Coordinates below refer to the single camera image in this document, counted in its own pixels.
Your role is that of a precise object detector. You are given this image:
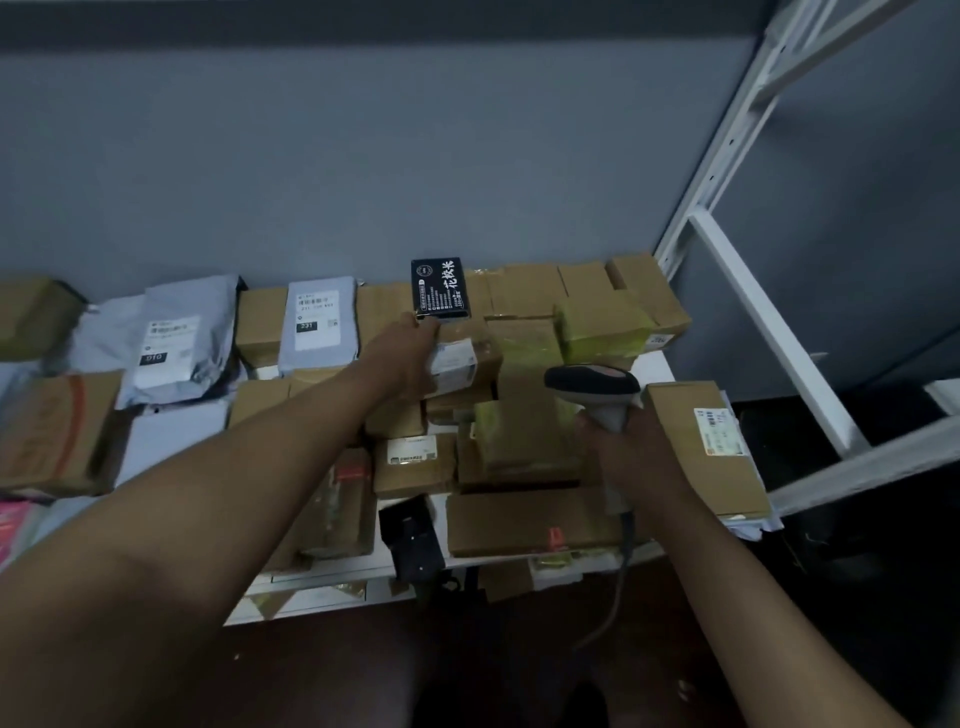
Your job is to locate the white metal shelf rack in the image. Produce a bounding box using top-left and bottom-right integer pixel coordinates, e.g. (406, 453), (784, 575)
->
(651, 0), (960, 520)

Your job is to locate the small white-labelled cardboard box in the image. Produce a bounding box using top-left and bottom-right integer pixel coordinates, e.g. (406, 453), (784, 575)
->
(422, 322), (505, 400)

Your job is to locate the grey scanner cable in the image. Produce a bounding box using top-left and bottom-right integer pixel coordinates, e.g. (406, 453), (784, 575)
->
(573, 517), (639, 652)

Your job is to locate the small grey mailer bag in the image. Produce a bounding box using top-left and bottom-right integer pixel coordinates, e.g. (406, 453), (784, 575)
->
(277, 276), (363, 378)

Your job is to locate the black scanner stand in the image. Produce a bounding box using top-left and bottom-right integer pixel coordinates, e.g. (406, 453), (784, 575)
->
(377, 495), (451, 588)

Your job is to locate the person's right forearm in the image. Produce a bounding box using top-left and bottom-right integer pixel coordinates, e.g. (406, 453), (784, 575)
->
(624, 480), (913, 728)

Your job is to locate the person's right hand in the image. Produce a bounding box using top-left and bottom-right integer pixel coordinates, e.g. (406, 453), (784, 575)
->
(576, 407), (693, 520)

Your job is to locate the large grey mailer bag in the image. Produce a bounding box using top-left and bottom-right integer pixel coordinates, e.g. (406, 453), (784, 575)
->
(69, 274), (249, 411)

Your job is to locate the pink packet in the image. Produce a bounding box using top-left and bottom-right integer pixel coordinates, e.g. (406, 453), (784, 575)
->
(0, 498), (35, 571)

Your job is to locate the white plastic mailer bag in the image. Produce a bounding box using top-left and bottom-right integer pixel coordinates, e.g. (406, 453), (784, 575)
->
(112, 397), (234, 489)

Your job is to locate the black box with white print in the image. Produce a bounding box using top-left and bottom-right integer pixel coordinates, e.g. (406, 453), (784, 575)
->
(410, 257), (472, 322)

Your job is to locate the pile of brown cardboard parcels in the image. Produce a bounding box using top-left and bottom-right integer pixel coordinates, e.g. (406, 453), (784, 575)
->
(0, 251), (775, 603)

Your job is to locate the person's left hand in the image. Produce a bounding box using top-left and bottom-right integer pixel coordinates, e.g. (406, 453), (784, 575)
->
(351, 311), (445, 411)

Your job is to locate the person's left forearm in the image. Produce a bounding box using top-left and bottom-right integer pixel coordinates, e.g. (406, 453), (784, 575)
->
(0, 352), (391, 728)

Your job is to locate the grey barcode scanner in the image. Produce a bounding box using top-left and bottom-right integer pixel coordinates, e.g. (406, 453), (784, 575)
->
(543, 363), (645, 520)

